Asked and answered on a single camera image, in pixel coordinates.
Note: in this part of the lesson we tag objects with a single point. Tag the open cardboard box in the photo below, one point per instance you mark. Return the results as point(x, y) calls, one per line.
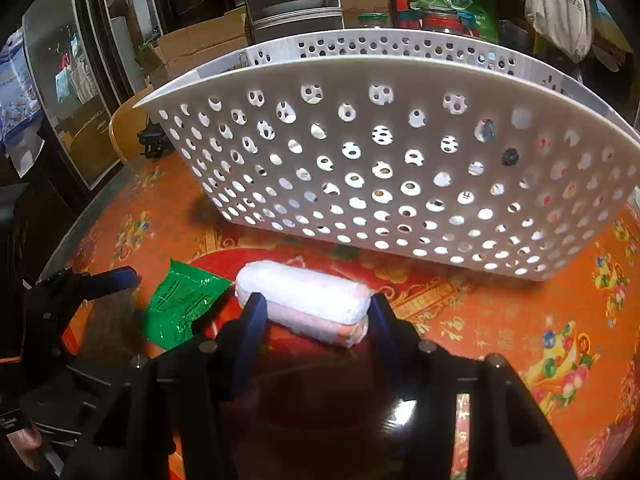
point(195, 45)

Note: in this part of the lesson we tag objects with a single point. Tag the stacked plastic drawer unit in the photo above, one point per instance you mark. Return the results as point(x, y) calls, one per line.
point(290, 0)

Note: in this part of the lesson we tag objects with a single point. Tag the white perforated plastic basket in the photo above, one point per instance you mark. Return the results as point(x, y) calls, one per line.
point(350, 75)

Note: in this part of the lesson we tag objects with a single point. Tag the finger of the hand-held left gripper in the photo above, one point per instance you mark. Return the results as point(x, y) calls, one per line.
point(117, 280)
point(75, 375)

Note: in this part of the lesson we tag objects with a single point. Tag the blue white plastic bag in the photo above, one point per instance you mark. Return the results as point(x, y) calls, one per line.
point(17, 105)

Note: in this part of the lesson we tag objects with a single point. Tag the green plastic packet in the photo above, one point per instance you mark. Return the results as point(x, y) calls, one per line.
point(175, 305)

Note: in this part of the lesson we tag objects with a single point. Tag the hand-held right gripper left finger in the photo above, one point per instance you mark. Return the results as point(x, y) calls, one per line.
point(252, 320)

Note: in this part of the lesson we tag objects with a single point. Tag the small glass jar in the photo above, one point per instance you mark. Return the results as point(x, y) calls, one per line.
point(372, 21)

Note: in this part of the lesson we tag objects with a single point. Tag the dark mirrored cabinet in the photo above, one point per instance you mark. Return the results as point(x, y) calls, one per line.
point(65, 85)

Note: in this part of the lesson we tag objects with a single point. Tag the person's left hand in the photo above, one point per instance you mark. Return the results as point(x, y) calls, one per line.
point(22, 442)

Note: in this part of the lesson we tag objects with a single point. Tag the white pink towel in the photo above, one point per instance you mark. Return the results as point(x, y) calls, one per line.
point(300, 290)

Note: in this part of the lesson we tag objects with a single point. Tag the closed cardboard box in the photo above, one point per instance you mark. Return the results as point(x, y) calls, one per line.
point(362, 2)

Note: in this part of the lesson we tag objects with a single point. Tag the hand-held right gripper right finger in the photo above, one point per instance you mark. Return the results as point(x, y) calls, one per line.
point(382, 320)

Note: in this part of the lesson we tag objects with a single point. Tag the wooden chair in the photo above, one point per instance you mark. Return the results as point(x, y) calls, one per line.
point(122, 135)

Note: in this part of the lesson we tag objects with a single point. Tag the blue printed paper bag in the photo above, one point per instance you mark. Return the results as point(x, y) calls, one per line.
point(610, 30)

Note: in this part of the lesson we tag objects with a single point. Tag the white cloth tote bag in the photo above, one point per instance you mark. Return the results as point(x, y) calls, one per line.
point(557, 10)

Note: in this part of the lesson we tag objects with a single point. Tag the black clamp tool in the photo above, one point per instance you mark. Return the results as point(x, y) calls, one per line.
point(152, 142)

